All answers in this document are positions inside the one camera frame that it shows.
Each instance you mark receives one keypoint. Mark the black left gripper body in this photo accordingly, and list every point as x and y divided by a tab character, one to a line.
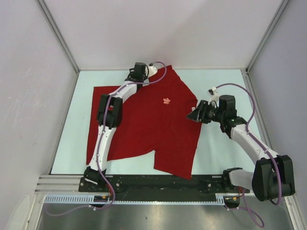
145	76

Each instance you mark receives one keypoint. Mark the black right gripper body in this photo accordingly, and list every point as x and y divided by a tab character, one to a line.
212	114

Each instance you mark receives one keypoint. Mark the red t-shirt garment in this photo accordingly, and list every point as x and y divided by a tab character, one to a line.
150	125

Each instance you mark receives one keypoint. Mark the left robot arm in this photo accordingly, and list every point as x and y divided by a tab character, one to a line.
109	117

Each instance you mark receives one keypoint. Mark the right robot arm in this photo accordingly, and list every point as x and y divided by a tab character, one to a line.
273	175

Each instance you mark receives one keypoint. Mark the white leaf print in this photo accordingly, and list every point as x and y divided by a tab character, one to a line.
166	101

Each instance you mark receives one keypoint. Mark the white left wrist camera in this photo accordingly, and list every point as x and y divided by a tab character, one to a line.
151	70

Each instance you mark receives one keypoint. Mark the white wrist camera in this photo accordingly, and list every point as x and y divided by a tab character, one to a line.
214	95
151	70

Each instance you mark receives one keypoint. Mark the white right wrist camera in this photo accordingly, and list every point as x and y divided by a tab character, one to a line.
214	95

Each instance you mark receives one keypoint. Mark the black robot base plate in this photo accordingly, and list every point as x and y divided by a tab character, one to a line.
163	185

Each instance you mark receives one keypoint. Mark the aluminium frame rail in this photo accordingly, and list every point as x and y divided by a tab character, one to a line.
58	184

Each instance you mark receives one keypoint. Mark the grey slotted cable duct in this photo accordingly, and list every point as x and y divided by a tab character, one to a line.
211	199

